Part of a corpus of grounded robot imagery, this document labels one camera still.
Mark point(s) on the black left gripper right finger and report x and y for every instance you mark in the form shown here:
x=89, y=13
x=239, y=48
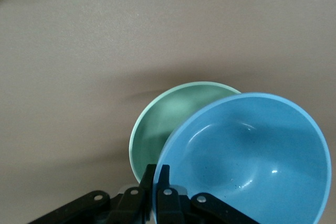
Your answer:
x=168, y=205

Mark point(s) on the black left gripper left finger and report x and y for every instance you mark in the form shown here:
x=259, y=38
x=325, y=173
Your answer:
x=131, y=205

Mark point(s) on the green bowl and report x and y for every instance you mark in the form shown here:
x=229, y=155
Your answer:
x=157, y=124

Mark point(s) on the blue bowl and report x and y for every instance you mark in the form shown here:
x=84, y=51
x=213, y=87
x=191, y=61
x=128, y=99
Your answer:
x=249, y=155

